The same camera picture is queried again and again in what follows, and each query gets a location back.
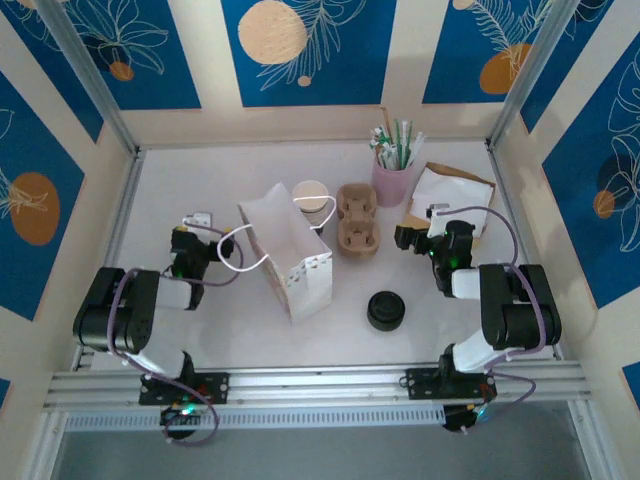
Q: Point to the pink straw holder cup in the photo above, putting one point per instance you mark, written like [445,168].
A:
[392,185]

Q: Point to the wooden stirrer stick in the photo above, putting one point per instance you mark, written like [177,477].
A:
[385,117]

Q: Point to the white napkin stack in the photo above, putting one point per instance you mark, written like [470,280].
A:
[450,192]

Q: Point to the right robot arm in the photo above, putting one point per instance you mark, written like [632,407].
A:
[520,310]

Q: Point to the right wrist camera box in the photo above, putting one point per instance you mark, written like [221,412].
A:
[439,210]

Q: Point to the aluminium frame leg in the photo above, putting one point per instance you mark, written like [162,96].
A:
[47,445]
[585,440]

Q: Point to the green white wrapped straw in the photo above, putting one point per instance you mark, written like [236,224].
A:
[408,140]
[398,140]
[382,152]

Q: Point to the white paper carry bag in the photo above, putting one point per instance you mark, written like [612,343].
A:
[280,225]

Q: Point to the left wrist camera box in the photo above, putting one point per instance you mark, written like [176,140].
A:
[199,220]

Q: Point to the aluminium base frame rail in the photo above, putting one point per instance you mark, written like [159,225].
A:
[320,382]

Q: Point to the aluminium frame post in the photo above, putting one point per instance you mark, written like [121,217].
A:
[85,70]
[535,70]

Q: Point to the paper coffee cup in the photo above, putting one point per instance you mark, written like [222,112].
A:
[310,192]

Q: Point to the stack of paper cups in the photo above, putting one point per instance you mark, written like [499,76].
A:
[314,218]

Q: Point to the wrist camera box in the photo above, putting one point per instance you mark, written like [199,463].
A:
[439,210]
[199,220]

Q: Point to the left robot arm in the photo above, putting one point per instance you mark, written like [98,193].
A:
[115,310]

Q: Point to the brown pulp cup carrier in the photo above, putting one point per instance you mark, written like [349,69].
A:
[357,240]

